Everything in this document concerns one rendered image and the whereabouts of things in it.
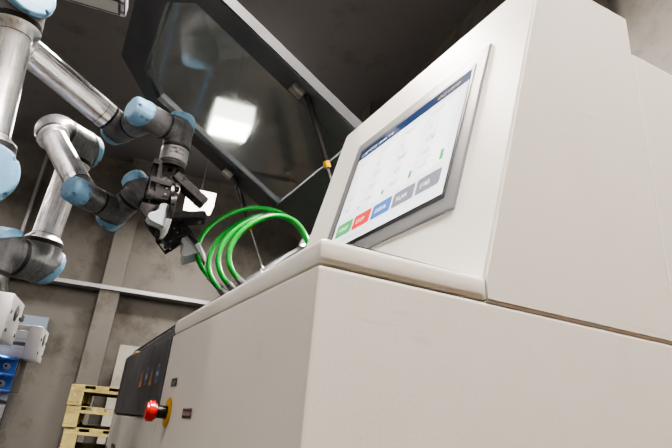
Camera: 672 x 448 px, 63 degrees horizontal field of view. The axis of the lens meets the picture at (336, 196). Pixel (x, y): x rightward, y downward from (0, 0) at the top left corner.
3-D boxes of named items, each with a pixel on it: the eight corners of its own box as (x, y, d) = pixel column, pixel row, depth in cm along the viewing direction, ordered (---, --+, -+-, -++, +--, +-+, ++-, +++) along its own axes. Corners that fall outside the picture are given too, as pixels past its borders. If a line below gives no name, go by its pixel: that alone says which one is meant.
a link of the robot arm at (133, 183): (128, 188, 170) (147, 170, 170) (147, 214, 167) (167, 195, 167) (112, 183, 163) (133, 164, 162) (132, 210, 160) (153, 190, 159)
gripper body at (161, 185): (141, 204, 146) (151, 164, 151) (173, 212, 150) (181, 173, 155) (146, 195, 140) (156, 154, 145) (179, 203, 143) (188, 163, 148)
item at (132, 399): (114, 412, 162) (127, 357, 169) (130, 414, 164) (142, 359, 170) (152, 416, 111) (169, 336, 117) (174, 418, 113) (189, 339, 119)
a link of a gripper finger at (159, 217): (142, 234, 140) (150, 201, 144) (165, 239, 143) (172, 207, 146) (144, 231, 138) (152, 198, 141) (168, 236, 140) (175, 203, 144)
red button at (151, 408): (139, 425, 99) (146, 395, 101) (162, 427, 101) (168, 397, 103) (144, 426, 95) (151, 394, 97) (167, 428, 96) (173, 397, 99)
